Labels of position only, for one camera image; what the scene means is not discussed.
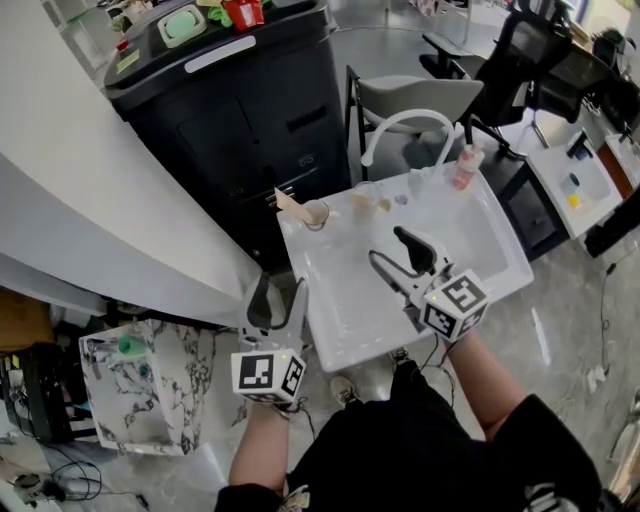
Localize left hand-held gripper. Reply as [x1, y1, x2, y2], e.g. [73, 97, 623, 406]
[229, 272, 309, 405]

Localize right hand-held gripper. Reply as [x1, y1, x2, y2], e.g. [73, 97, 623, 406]
[368, 226, 489, 344]

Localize clear glass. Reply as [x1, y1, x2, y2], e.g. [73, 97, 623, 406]
[348, 181, 385, 224]

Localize glass cup with handle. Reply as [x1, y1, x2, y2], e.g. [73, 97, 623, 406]
[301, 198, 342, 232]

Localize person's right forearm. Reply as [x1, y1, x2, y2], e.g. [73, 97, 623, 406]
[443, 329, 530, 442]

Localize person's left forearm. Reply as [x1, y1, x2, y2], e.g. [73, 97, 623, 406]
[227, 399, 297, 497]

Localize green plastic bin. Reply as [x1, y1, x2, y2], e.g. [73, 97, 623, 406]
[116, 335, 147, 359]

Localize large white sink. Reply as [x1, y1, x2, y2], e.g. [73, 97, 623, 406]
[277, 171, 536, 374]

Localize person's left shoe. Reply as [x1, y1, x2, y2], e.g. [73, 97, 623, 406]
[329, 374, 362, 410]

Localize pink bottle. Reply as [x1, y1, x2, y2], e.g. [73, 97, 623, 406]
[448, 138, 487, 192]

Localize white curved faucet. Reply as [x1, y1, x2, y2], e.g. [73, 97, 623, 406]
[361, 108, 457, 197]

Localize marble pattern box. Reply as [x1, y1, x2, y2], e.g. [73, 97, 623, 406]
[78, 318, 217, 457]

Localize grey chair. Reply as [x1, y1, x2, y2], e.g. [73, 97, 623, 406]
[343, 63, 486, 182]

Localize large black cabinet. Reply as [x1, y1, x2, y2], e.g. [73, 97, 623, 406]
[102, 0, 352, 262]

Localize person's black clothes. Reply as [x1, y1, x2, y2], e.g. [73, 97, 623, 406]
[214, 358, 602, 512]

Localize black faucet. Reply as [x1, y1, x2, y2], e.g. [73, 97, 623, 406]
[566, 128, 592, 162]

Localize white power adapter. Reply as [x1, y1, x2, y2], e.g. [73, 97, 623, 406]
[585, 365, 609, 394]

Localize black high-back office chair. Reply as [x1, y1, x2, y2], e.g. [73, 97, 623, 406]
[418, 0, 577, 152]

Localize wooden table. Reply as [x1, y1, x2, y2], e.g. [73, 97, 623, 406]
[602, 132, 640, 202]

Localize black rack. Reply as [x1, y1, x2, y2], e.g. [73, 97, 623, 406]
[0, 343, 97, 445]

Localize black mesh office chair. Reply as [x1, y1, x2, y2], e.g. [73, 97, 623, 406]
[539, 43, 629, 129]

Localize cardboard box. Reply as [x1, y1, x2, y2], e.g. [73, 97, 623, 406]
[0, 289, 56, 352]

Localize white tray with green soap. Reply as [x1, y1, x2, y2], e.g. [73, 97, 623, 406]
[156, 6, 207, 50]

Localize green cloth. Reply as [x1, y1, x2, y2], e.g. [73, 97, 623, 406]
[206, 3, 234, 27]

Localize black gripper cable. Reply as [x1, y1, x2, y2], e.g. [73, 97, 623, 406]
[418, 333, 457, 402]

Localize black floor cable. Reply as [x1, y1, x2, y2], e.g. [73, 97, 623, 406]
[9, 457, 104, 504]

